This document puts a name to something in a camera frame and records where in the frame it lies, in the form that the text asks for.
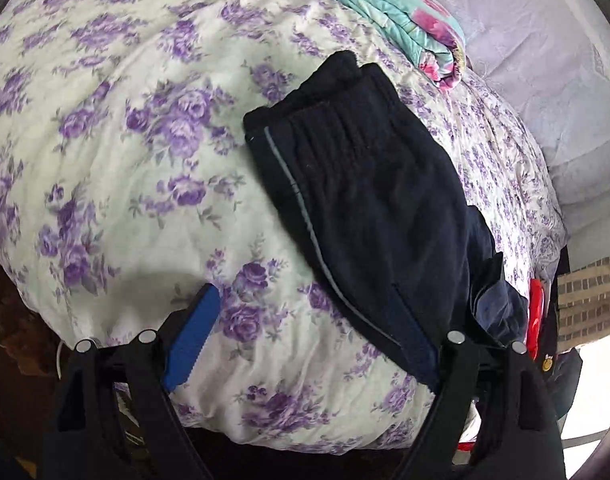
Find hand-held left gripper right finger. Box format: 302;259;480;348
387;290;566;480

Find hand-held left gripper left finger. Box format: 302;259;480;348
42;282;222;480

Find dark navy pants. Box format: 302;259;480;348
242;51;530;393

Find red striped garment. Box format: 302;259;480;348
527;277;544;361

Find black garment with smiley patch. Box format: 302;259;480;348
535;250;583;426

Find purple floral bed sheet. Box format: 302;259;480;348
0;0;568;456

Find lavender lace bedding cover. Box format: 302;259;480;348
395;0;610;271

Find folded teal pink floral quilt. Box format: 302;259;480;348
290;0;468;92

